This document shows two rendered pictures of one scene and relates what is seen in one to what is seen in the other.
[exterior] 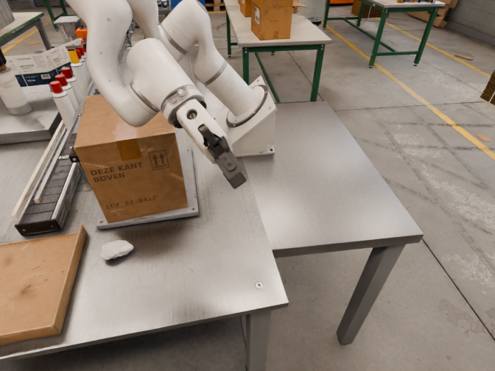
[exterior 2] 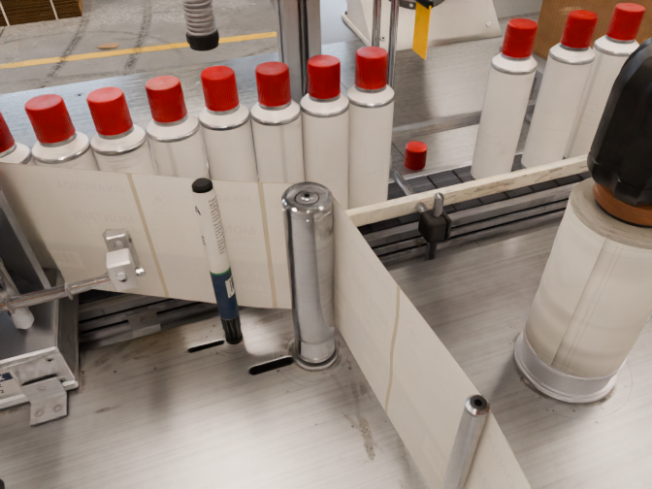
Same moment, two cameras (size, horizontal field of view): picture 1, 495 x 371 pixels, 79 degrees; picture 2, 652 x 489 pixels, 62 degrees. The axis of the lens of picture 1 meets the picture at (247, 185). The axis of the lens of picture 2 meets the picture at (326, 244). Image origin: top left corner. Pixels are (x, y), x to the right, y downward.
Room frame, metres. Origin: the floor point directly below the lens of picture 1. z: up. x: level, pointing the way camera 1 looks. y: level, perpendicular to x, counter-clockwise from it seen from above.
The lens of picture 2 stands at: (1.51, 1.30, 1.30)
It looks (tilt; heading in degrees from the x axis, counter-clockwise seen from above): 42 degrees down; 263
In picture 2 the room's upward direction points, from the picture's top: 2 degrees counter-clockwise
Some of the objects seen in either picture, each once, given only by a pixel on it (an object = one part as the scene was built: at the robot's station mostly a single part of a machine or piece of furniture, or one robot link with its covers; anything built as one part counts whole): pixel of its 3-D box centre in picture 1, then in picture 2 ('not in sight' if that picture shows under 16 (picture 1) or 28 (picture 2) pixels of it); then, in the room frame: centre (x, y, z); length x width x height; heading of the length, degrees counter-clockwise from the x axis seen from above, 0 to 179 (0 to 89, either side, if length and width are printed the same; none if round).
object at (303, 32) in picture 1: (263, 49); not in sight; (3.79, -0.19, 0.39); 2.20 x 0.80 x 0.78; 7
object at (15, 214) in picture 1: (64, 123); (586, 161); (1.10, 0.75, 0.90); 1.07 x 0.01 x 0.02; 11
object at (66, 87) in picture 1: (70, 101); (559, 97); (1.14, 0.71, 0.98); 0.05 x 0.05 x 0.20
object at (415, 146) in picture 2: not in sight; (415, 154); (1.29, 0.61, 0.85); 0.03 x 0.03 x 0.03
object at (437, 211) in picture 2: not in sight; (434, 235); (1.33, 0.85, 0.89); 0.03 x 0.03 x 0.12; 11
